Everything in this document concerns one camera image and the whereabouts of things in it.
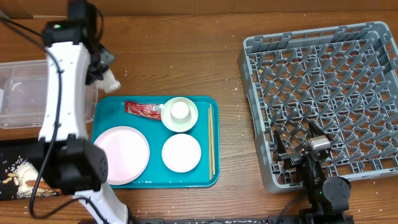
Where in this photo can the red snack wrapper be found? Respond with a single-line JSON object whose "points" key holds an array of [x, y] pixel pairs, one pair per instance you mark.
{"points": [[146, 110]]}

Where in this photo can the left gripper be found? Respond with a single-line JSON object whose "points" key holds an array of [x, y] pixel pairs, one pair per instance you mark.
{"points": [[106, 56]]}

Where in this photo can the grey dishwasher rack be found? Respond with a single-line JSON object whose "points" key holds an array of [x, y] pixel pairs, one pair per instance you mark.
{"points": [[343, 79]]}

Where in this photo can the teal plastic tray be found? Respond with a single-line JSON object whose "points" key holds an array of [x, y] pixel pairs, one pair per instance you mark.
{"points": [[110, 113]]}

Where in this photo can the white napkin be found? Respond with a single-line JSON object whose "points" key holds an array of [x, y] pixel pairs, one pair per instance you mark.
{"points": [[108, 84]]}

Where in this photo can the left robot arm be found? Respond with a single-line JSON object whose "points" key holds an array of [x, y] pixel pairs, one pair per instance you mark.
{"points": [[63, 155]]}

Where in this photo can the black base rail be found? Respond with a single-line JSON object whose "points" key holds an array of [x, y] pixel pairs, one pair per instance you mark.
{"points": [[268, 220]]}

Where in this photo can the rice and peanut scraps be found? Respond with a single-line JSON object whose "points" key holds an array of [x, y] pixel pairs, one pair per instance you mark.
{"points": [[18, 178]]}

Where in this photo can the right wooden chopstick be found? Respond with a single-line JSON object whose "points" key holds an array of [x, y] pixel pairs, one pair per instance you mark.
{"points": [[212, 141]]}

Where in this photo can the clear plastic bin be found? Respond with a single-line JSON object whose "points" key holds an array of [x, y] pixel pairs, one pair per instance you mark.
{"points": [[23, 93]]}

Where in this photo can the small white plate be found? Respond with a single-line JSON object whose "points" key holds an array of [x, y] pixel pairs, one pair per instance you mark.
{"points": [[181, 153]]}

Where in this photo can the wooden chopstick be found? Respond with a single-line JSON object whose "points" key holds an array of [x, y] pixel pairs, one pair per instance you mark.
{"points": [[212, 141], [209, 143]]}

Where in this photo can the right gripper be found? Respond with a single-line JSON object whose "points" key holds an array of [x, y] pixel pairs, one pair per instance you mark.
{"points": [[292, 157]]}

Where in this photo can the left wooden chopstick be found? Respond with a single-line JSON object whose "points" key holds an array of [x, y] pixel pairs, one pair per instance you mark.
{"points": [[209, 143]]}

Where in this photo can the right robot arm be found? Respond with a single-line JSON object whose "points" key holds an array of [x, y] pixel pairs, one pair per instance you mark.
{"points": [[328, 196]]}

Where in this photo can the black waste tray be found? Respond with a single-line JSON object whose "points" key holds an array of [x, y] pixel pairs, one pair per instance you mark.
{"points": [[30, 149]]}

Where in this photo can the orange carrot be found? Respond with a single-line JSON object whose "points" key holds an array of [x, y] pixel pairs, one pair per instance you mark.
{"points": [[42, 185]]}

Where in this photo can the large pink plate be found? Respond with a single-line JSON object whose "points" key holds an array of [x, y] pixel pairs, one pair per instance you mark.
{"points": [[127, 152]]}

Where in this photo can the white upturned cup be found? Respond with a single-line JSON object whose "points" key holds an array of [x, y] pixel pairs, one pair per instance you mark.
{"points": [[180, 111]]}

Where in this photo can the pale green bowl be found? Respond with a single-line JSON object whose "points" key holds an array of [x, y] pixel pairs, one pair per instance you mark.
{"points": [[179, 126]]}

